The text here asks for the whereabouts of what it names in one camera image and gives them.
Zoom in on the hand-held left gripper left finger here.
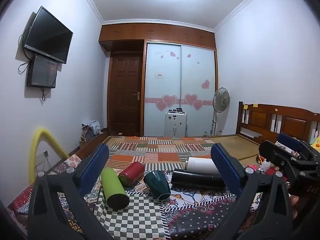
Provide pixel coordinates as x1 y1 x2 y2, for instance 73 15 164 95
27 143 111 240

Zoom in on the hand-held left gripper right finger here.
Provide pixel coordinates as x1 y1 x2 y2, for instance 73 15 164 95
210 143 293 240

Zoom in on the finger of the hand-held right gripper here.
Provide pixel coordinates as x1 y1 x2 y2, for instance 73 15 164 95
277 132 320 158
258 140 320 180

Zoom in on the light green cup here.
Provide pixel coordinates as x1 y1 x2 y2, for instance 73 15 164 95
100 167 130 211

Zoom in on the black cup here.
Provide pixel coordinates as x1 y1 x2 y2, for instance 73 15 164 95
171 169 225 189

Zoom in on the red cup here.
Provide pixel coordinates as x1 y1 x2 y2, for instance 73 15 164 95
118 162 145 186

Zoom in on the dark green cup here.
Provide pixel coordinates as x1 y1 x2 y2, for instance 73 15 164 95
144 170 172 201

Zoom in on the person's right hand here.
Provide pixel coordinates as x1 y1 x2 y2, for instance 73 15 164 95
289 195 300 220

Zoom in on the bamboo bed mat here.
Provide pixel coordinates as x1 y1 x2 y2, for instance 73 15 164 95
103 134 261 161

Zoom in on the yellow plush toy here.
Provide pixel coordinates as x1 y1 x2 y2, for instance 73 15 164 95
309 136 320 152

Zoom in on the wooden bed headboard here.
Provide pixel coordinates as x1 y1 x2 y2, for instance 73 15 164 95
236 101 320 146

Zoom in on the pile of clothes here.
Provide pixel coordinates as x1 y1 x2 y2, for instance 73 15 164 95
80 120 102 143

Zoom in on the colourful floral bed sheet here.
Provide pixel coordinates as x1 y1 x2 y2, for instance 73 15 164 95
7 152 265 240

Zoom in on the yellow foam tube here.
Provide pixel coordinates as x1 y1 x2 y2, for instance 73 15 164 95
29 128 71 184

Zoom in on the dark floral cloth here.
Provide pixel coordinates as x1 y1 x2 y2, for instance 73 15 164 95
167 194 252 240

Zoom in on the white suitcase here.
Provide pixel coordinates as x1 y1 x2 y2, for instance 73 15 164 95
164 112 188 138

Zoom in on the striped patchwork blanket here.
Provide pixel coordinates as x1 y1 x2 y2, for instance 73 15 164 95
107 136 216 172

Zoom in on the standing fan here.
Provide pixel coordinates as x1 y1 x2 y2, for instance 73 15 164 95
209 87 230 136

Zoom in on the green checked cloth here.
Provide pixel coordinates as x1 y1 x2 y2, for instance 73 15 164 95
96 189 171 240

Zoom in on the brown wooden door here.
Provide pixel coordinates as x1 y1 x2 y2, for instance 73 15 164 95
107 51 145 136

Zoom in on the sliding wardrobe with heart stickers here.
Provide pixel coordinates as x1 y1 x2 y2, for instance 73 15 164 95
143 41 216 138

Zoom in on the brown overhead cabinet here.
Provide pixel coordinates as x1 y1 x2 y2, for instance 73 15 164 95
98 23 216 52

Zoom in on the wall socket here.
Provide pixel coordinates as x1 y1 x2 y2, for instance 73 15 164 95
34 150 50 167

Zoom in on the small wall-mounted monitor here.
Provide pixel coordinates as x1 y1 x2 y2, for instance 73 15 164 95
27 54 58 89

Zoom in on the black television cable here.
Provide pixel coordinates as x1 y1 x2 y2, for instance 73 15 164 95
18 27 32 75

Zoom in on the wall-mounted black television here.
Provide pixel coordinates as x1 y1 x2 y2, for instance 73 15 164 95
24 6 74 65

